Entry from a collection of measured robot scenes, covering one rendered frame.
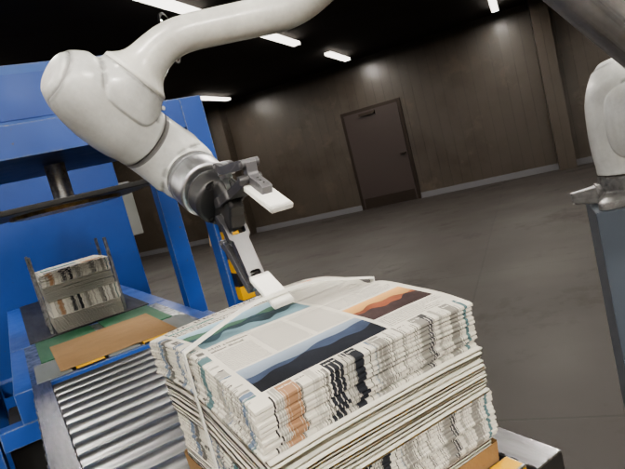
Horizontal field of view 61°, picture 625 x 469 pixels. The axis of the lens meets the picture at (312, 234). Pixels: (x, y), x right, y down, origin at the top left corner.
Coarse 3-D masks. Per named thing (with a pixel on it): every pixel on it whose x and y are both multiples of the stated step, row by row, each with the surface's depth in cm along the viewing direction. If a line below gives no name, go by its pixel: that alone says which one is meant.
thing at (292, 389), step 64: (320, 320) 64; (384, 320) 59; (448, 320) 59; (256, 384) 51; (320, 384) 50; (384, 384) 55; (448, 384) 59; (256, 448) 49; (320, 448) 50; (384, 448) 55; (448, 448) 59
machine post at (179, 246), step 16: (160, 192) 236; (160, 208) 237; (176, 208) 239; (176, 224) 239; (176, 240) 239; (176, 256) 239; (192, 256) 242; (176, 272) 244; (192, 272) 242; (192, 288) 242; (192, 304) 242
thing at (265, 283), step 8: (264, 272) 74; (256, 280) 72; (264, 280) 72; (272, 280) 72; (264, 288) 71; (272, 288) 71; (280, 288) 71; (264, 296) 70; (280, 296) 70; (288, 296) 70; (272, 304) 69; (280, 304) 69
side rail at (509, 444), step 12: (504, 432) 73; (504, 444) 70; (516, 444) 70; (528, 444) 69; (540, 444) 68; (504, 456) 68; (516, 456) 67; (528, 456) 67; (540, 456) 66; (552, 456) 66; (528, 468) 65; (540, 468) 64; (552, 468) 65; (564, 468) 66
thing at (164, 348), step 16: (304, 288) 82; (320, 288) 79; (240, 304) 86; (256, 304) 80; (208, 320) 80; (240, 320) 72; (176, 336) 74; (192, 336) 71; (160, 352) 75; (176, 352) 67; (160, 368) 79; (176, 368) 70; (176, 384) 75; (176, 400) 77; (192, 400) 68; (192, 416) 71; (192, 432) 74; (192, 448) 78; (208, 448) 69; (208, 464) 71
